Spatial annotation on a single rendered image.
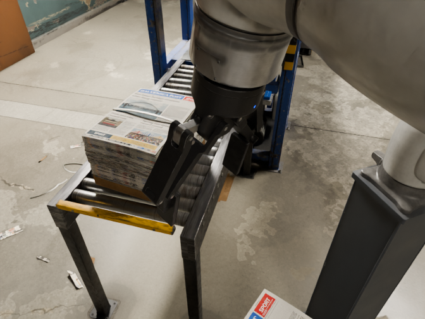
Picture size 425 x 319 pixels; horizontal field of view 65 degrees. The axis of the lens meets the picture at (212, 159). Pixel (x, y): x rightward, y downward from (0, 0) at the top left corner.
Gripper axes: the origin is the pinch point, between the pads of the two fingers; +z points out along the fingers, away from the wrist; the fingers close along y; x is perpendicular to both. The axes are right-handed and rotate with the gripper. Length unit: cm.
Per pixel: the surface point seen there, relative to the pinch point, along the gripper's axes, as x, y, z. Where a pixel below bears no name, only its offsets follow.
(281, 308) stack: 21, -18, 47
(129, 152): -42, -20, 43
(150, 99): -61, -44, 46
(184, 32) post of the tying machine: -156, -163, 97
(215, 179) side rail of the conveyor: -24, -46, 60
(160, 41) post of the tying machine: -129, -112, 76
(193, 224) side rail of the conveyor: -15, -24, 58
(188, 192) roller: -27, -34, 62
